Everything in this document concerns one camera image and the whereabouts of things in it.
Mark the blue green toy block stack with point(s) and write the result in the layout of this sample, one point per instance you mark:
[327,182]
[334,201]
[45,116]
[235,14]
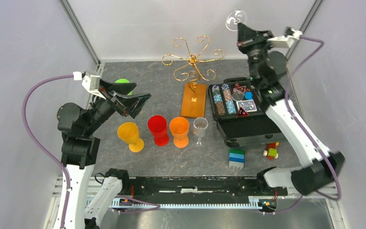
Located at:
[236,158]

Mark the red wine glass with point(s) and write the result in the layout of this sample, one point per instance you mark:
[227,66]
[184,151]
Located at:
[158,128]

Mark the clear wine glass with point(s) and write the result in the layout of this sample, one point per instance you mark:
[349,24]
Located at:
[200,126]
[234,18]

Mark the clear wine glass back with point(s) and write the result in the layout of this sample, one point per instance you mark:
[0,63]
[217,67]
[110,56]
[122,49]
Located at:
[234,18]

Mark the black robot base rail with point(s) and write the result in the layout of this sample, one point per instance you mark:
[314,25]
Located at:
[199,190]

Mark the small colourful toy car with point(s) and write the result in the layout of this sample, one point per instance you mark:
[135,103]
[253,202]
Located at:
[271,152]

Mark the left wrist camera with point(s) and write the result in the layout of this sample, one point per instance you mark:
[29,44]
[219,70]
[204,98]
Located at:
[91,83]

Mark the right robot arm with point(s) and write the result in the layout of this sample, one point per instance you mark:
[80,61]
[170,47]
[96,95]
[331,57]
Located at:
[319,165]

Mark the gold wire wooden glass rack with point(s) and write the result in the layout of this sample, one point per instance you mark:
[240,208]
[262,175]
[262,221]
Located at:
[194,95]

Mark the clear wine glass front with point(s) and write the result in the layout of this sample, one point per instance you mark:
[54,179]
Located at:
[200,126]

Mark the orange wine glass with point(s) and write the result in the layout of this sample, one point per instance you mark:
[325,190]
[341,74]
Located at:
[179,127]

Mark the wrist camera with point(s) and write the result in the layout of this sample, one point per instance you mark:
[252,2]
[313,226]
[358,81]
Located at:
[91,83]
[287,39]

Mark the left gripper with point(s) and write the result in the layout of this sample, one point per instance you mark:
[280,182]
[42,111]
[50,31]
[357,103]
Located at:
[132,105]

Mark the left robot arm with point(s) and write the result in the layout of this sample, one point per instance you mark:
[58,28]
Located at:
[80,149]

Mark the black poker chip case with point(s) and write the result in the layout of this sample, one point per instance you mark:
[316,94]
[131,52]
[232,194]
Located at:
[237,114]

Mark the yellow wine glass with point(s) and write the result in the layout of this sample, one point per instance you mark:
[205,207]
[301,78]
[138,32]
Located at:
[129,133]

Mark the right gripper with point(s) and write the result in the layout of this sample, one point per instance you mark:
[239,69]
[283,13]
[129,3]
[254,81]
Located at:
[248,37]

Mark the green wine glass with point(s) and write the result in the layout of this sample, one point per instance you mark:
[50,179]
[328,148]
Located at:
[122,80]

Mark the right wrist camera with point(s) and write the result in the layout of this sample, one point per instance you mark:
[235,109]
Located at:
[287,39]

